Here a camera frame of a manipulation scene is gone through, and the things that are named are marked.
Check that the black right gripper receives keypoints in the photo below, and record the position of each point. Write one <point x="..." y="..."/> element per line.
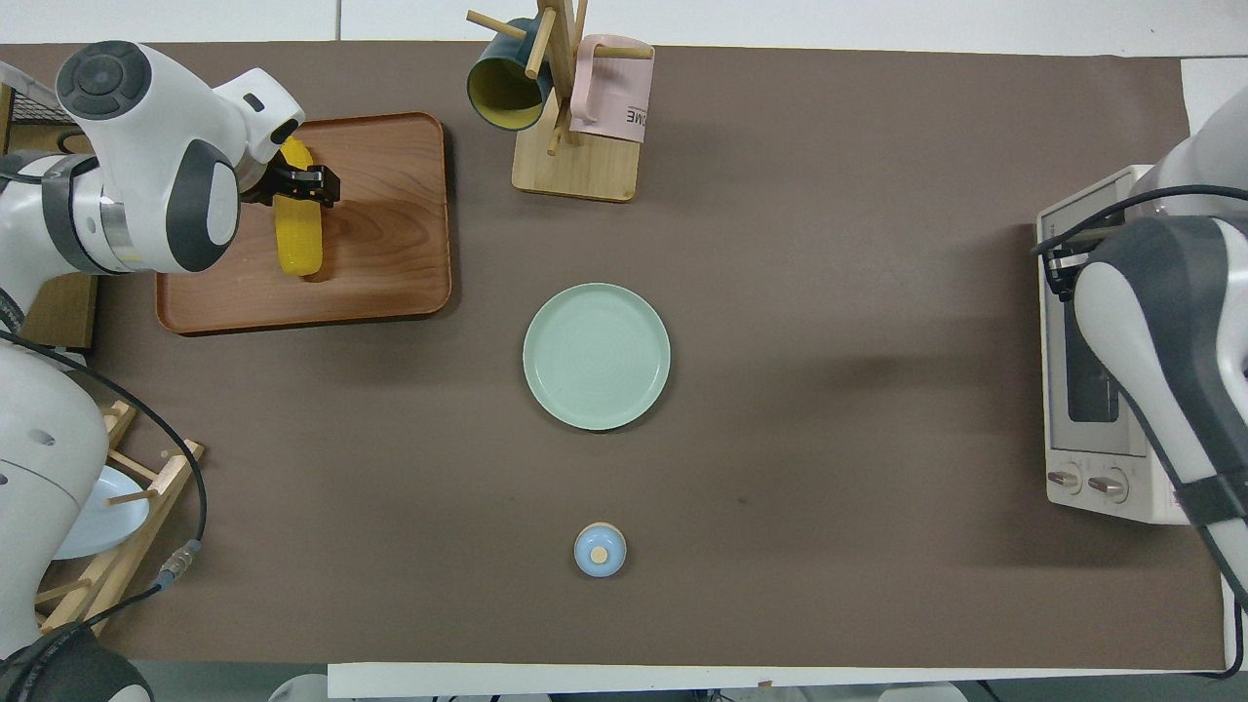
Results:
<point x="1061" y="273"/>

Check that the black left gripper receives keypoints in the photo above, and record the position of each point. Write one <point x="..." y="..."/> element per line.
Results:
<point x="288" y="183"/>

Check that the pale green round plate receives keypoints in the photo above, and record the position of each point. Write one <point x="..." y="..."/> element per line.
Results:
<point x="597" y="356"/>

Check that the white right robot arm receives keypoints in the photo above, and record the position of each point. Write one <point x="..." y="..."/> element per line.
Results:
<point x="1170" y="322"/>

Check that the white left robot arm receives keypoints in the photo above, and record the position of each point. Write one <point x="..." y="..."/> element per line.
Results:
<point x="146" y="146"/>

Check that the silver oven knob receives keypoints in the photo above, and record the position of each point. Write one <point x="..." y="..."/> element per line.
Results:
<point x="1109" y="485"/>
<point x="1065" y="479"/>

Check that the white toaster oven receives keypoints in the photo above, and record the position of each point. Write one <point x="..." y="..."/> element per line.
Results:
<point x="1150" y="505"/>

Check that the brown wooden tray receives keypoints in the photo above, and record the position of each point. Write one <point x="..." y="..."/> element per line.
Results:
<point x="390" y="263"/>

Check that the dark blue mug yellow inside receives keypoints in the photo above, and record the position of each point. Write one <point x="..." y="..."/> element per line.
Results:
<point x="497" y="93"/>

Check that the wooden mug tree stand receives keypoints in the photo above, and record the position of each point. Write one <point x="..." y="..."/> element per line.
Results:
<point x="575" y="171"/>

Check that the brown table mat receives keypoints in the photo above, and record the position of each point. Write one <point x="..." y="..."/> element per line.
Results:
<point x="780" y="341"/>

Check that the wooden shelf box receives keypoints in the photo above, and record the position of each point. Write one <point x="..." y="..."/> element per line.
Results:
<point x="58" y="307"/>

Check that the pink mug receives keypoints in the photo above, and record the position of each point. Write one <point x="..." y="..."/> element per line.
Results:
<point x="609" y="102"/>

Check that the wooden plate rack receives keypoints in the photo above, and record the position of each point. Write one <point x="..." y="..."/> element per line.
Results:
<point x="161" y="483"/>

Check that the light blue plate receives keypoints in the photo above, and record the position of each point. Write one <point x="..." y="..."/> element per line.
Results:
<point x="122" y="517"/>

